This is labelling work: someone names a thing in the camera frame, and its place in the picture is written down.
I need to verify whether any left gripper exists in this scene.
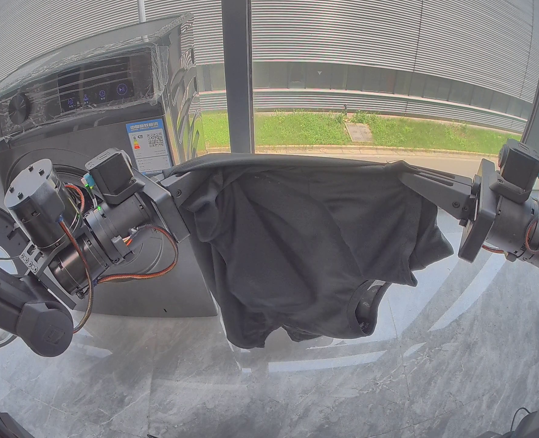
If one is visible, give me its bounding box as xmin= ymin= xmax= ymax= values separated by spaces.
xmin=85 ymin=164 xmax=196 ymax=264

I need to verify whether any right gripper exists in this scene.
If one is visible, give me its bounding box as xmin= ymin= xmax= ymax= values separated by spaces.
xmin=398 ymin=158 xmax=539 ymax=263

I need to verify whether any black shirt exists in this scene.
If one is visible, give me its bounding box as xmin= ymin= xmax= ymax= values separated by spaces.
xmin=171 ymin=152 xmax=455 ymax=350

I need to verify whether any grey washing machine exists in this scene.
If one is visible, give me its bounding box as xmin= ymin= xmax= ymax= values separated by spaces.
xmin=0 ymin=13 xmax=221 ymax=319

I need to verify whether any window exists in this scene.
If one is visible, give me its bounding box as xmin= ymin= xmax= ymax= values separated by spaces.
xmin=0 ymin=0 xmax=539 ymax=209

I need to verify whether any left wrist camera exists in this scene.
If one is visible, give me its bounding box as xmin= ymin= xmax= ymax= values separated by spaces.
xmin=86 ymin=149 xmax=143 ymax=207

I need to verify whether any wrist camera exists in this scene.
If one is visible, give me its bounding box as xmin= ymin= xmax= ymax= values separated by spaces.
xmin=497 ymin=139 xmax=539 ymax=205
xmin=86 ymin=149 xmax=143 ymax=207

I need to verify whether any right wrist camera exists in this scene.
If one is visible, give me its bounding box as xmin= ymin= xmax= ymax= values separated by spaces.
xmin=497 ymin=139 xmax=539 ymax=205

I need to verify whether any black cable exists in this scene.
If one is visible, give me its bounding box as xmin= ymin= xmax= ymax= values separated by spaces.
xmin=509 ymin=406 xmax=539 ymax=438

